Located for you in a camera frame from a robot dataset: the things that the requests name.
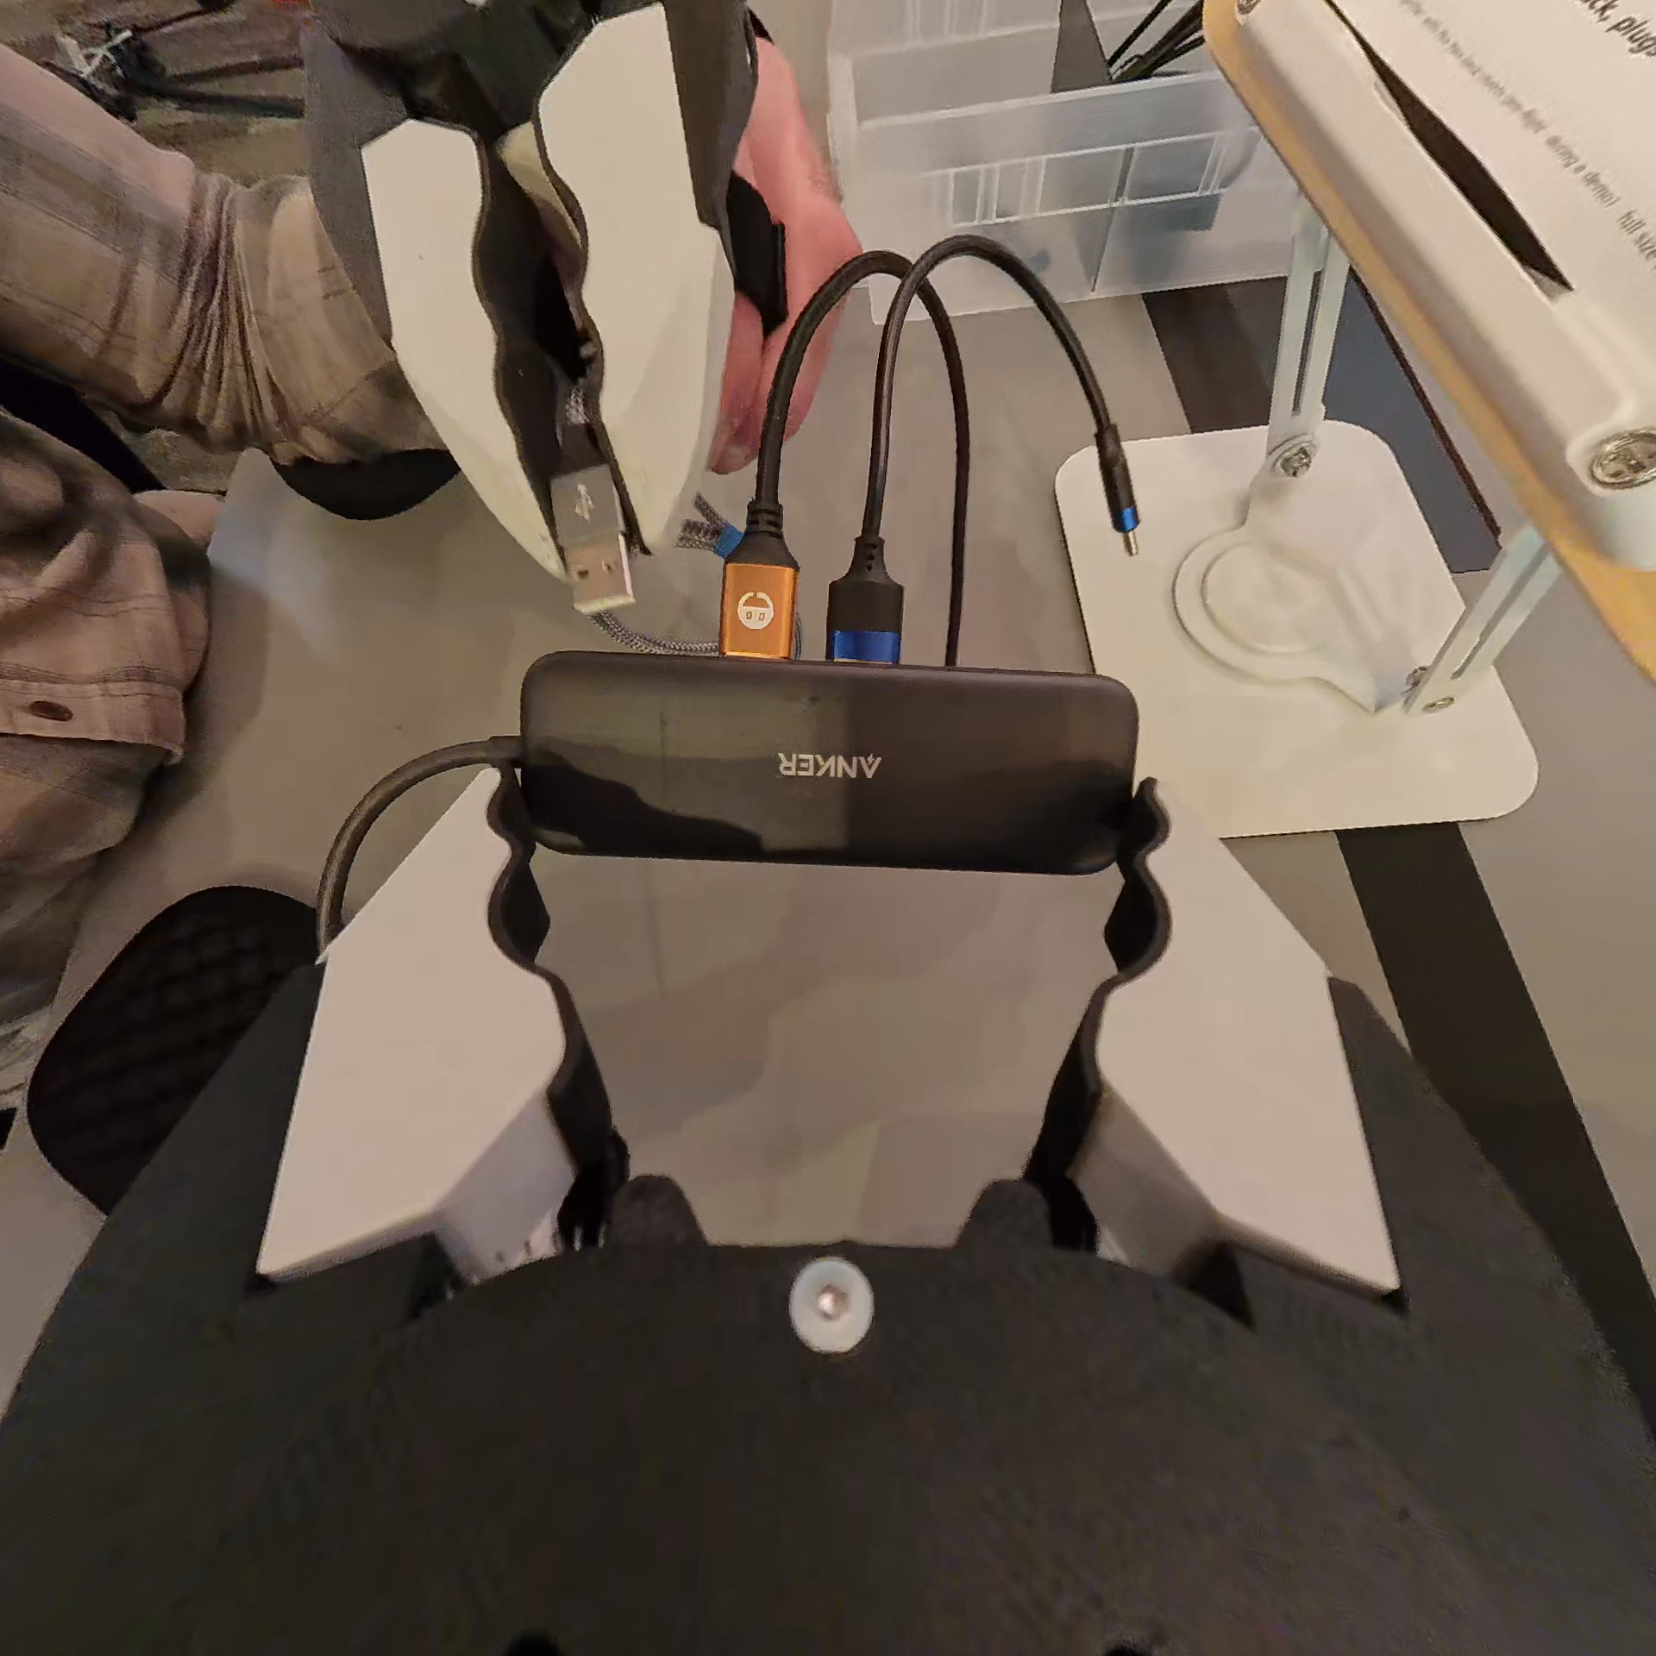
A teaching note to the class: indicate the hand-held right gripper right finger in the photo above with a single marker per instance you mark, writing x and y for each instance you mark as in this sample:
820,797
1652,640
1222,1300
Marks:
1255,1101

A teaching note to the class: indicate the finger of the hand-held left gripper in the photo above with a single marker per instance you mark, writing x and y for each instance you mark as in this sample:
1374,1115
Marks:
660,259
439,313

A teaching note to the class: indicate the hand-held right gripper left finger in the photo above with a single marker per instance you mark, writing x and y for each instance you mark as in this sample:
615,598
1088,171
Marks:
402,1087

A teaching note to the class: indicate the clear plastic bin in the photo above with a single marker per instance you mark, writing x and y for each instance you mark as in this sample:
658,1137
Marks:
1035,157

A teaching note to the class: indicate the slim black usb hub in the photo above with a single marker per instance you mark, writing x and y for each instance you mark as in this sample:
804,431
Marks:
828,760

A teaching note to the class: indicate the person's left forearm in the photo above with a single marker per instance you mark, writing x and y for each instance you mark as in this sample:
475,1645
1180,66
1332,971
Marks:
181,259

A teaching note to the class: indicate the person's left hand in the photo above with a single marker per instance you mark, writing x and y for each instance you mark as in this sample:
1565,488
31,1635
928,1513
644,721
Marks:
802,287

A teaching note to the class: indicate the white stand base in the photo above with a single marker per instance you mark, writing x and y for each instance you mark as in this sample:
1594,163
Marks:
1165,752

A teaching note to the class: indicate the instruction sheet on stand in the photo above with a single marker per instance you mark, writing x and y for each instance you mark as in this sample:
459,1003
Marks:
1293,131

